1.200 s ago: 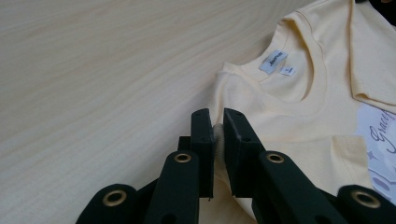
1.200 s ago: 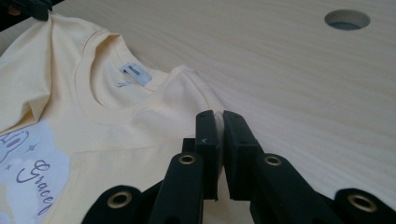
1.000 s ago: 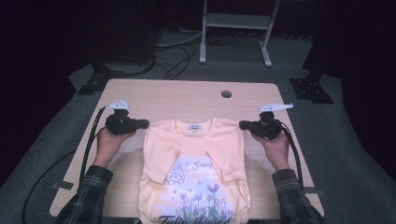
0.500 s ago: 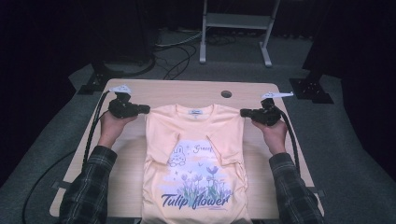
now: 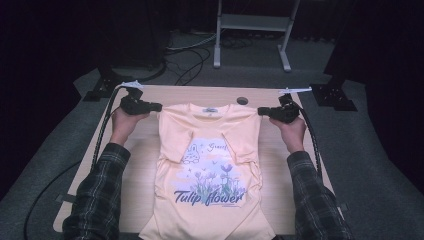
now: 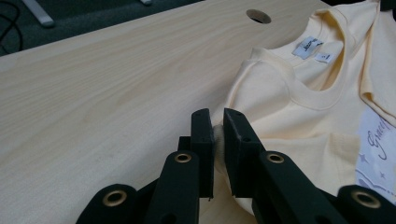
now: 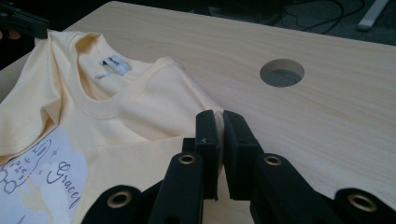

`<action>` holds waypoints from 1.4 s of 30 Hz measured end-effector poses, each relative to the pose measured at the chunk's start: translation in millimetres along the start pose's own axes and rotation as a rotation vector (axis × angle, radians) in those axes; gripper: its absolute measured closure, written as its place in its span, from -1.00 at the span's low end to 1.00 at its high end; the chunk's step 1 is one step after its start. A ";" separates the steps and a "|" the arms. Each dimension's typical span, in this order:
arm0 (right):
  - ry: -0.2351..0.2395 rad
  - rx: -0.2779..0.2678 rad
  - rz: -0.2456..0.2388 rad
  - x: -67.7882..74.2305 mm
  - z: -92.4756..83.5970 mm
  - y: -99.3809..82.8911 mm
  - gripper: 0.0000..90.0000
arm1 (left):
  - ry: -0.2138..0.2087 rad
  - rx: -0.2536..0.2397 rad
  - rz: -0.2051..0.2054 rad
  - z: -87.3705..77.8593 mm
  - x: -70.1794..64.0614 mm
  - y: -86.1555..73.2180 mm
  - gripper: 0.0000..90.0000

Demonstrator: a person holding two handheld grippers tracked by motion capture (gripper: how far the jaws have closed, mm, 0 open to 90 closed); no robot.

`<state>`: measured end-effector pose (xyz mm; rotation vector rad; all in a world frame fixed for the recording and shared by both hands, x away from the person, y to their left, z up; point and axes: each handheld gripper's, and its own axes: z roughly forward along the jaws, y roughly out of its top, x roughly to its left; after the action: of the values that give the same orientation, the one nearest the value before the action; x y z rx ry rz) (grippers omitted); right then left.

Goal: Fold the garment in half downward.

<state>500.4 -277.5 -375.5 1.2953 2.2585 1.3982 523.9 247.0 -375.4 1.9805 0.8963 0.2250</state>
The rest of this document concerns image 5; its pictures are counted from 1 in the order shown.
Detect black floor cable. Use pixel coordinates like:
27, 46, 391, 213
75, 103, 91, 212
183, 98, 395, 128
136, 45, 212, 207
23, 161, 83, 240

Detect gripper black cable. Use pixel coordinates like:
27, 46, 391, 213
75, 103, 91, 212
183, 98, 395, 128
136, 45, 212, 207
90, 85, 130, 171
295, 102, 324, 180

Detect dark box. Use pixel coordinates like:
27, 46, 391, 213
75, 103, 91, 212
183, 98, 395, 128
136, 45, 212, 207
99, 13, 172, 68

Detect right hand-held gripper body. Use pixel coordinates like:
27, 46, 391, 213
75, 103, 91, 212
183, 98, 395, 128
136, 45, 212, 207
269, 86, 313, 125

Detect peach printed t-shirt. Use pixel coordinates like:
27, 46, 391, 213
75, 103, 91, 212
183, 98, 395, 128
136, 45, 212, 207
138, 102, 278, 240

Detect person's right hand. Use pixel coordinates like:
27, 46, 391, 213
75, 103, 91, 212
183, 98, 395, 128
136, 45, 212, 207
269, 116, 307, 155

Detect person's left hand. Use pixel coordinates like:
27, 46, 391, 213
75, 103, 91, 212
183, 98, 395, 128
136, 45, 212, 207
109, 106, 151, 147

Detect thin black floor cables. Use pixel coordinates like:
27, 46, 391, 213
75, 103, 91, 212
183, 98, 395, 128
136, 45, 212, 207
164, 46, 212, 86

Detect white metal stand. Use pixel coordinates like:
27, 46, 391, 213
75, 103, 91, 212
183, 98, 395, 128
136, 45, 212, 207
213, 0, 301, 73

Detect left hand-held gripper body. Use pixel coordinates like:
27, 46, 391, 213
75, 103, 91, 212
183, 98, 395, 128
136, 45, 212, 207
119, 80, 152, 116

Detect black stand base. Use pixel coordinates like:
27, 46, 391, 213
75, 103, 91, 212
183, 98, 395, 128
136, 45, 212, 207
82, 64, 134, 103
309, 74, 358, 112

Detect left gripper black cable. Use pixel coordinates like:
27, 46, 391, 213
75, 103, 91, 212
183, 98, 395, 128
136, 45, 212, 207
90, 85, 130, 171

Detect white floor cable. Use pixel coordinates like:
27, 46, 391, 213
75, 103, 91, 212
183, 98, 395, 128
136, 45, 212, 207
166, 32, 218, 52

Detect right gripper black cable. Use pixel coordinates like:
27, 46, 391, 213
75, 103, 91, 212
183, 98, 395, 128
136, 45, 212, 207
295, 102, 324, 180

